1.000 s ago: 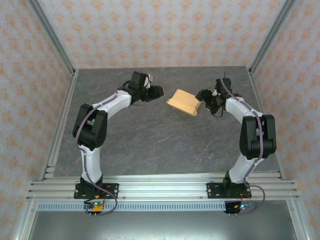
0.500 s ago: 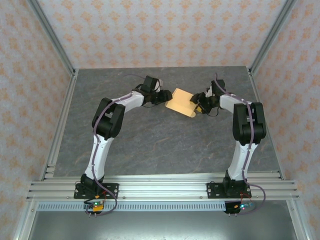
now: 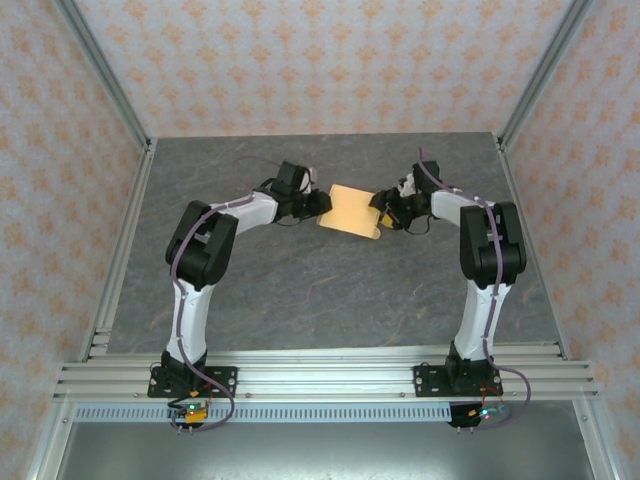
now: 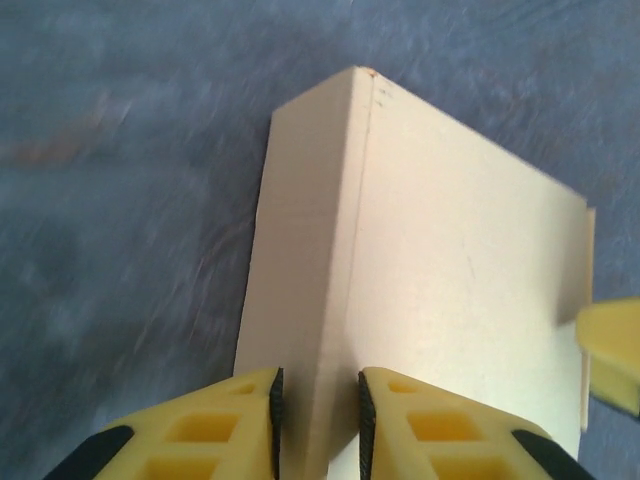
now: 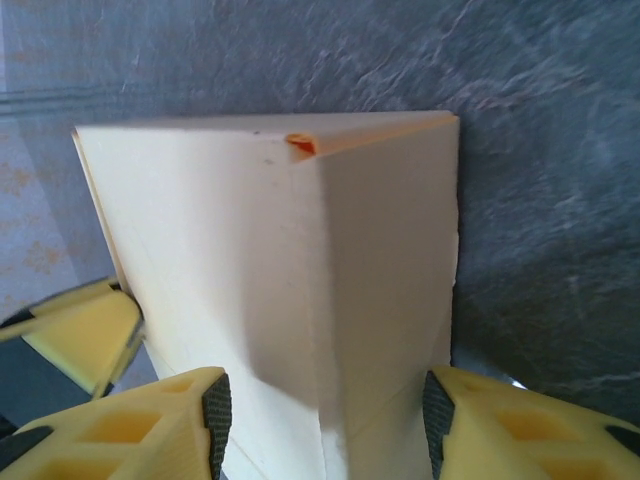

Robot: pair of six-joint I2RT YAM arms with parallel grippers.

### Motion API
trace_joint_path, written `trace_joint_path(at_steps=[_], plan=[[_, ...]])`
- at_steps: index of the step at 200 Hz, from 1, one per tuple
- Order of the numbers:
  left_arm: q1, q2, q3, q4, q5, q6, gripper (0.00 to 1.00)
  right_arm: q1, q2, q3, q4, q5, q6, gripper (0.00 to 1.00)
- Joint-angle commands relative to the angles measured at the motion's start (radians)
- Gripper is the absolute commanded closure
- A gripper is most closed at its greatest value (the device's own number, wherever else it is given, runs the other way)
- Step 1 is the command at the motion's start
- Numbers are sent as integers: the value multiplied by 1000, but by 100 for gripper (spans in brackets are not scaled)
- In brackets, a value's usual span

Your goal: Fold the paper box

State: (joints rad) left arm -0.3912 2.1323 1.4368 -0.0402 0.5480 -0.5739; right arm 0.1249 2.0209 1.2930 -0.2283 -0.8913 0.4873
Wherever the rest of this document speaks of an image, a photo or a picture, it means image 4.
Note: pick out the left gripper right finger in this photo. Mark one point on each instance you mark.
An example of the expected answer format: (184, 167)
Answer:
(440, 430)

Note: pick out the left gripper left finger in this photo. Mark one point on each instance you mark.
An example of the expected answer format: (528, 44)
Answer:
(210, 430)

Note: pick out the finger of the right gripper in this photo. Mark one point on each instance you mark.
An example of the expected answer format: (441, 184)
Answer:
(615, 340)

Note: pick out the tan cardboard paper box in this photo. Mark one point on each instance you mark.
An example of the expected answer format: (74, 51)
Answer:
(450, 240)

